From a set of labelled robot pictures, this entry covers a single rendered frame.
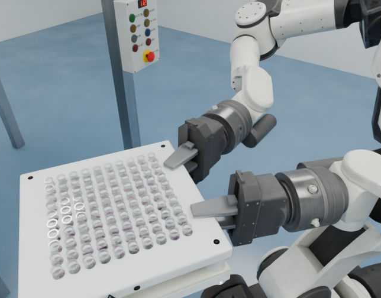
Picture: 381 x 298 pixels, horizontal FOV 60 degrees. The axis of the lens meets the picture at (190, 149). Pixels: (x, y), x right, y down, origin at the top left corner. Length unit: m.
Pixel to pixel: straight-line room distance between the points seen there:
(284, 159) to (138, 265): 1.93
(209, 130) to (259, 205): 0.16
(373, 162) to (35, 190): 0.49
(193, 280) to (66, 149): 2.04
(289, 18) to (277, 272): 0.62
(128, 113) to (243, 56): 0.78
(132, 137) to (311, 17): 0.96
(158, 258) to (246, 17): 0.61
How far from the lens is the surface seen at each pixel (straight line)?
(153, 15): 1.36
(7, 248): 1.93
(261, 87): 0.68
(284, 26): 0.86
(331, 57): 3.70
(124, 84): 1.39
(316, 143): 2.49
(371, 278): 1.35
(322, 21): 0.85
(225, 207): 0.45
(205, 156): 0.55
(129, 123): 1.48
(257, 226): 0.47
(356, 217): 0.56
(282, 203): 0.46
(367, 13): 0.79
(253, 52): 0.80
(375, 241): 0.84
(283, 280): 0.91
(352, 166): 0.51
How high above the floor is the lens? 1.38
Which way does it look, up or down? 38 degrees down
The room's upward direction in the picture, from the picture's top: straight up
